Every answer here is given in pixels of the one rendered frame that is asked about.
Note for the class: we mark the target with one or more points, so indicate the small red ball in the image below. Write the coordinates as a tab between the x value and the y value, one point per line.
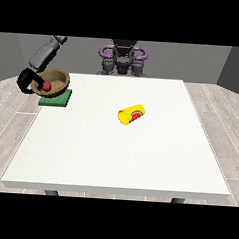
46	86

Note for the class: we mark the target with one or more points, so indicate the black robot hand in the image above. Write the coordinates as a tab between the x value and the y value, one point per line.
24	80

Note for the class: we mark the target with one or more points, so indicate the grey robot trunk purple rings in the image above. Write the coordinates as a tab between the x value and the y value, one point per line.
123	63

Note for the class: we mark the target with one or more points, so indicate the brown wooden bowl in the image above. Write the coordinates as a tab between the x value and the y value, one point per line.
57	80

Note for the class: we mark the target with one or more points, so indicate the dark table leg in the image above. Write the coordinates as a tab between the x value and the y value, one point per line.
51	192
177	200

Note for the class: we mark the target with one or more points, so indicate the yellow cup with melon print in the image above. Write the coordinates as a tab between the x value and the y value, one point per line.
131	114

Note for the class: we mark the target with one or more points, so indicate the green square pad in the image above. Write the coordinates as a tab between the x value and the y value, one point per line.
57	100

